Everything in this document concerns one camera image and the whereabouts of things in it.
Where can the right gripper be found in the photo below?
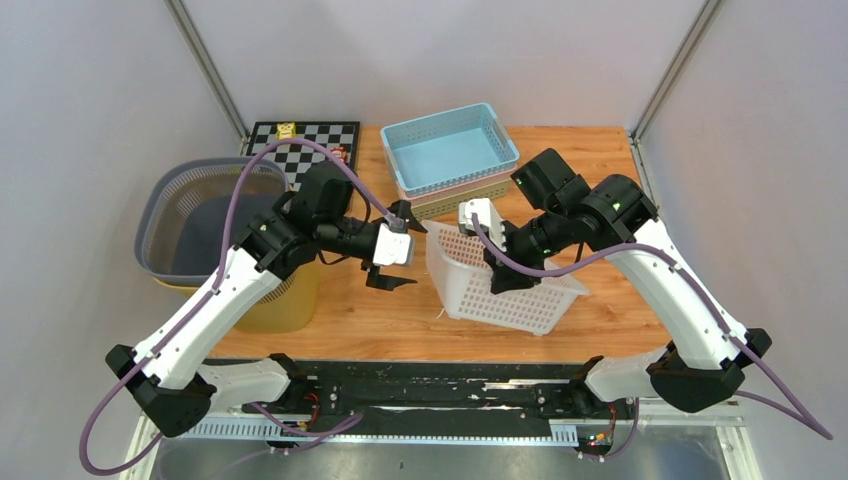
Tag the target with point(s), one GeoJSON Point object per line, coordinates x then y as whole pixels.
{"type": "Point", "coordinates": [505, 277]}

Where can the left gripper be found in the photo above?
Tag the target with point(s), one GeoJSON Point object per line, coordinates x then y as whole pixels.
{"type": "Point", "coordinates": [376, 278]}

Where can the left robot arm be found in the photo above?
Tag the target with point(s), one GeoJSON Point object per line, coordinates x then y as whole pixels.
{"type": "Point", "coordinates": [167, 374]}

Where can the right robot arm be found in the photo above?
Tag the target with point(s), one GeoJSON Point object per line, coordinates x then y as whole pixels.
{"type": "Point", "coordinates": [702, 365]}

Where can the pink perforated tray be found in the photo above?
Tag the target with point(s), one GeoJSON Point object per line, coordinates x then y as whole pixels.
{"type": "Point", "coordinates": [456, 189]}

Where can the green perforated tray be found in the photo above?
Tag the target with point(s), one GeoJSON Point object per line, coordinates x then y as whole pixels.
{"type": "Point", "coordinates": [450, 204]}

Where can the blue perforated tray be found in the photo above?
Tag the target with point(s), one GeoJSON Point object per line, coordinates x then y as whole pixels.
{"type": "Point", "coordinates": [448, 148]}

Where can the red owl toy block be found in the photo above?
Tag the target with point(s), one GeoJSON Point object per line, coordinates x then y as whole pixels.
{"type": "Point", "coordinates": [341, 153]}

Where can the yellow ribbed bin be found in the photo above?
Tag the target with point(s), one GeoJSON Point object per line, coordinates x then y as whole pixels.
{"type": "Point", "coordinates": [288, 308]}

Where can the black white checkerboard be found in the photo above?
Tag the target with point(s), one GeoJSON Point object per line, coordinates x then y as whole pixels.
{"type": "Point", "coordinates": [295, 160]}

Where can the yellow owl toy block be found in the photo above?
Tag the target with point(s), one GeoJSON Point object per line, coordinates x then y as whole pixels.
{"type": "Point", "coordinates": [285, 130]}

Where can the grey mesh basket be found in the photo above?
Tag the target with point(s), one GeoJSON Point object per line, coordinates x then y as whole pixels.
{"type": "Point", "coordinates": [179, 236]}

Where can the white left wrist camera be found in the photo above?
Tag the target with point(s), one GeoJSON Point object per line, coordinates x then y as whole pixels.
{"type": "Point", "coordinates": [393, 248]}

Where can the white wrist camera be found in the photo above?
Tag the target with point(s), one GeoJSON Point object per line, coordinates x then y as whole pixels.
{"type": "Point", "coordinates": [488, 218]}
{"type": "Point", "coordinates": [393, 248]}

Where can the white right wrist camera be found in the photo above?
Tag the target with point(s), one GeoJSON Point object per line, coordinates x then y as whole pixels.
{"type": "Point", "coordinates": [488, 218]}

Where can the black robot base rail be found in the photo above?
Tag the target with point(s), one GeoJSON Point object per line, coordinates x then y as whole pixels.
{"type": "Point", "coordinates": [438, 403]}

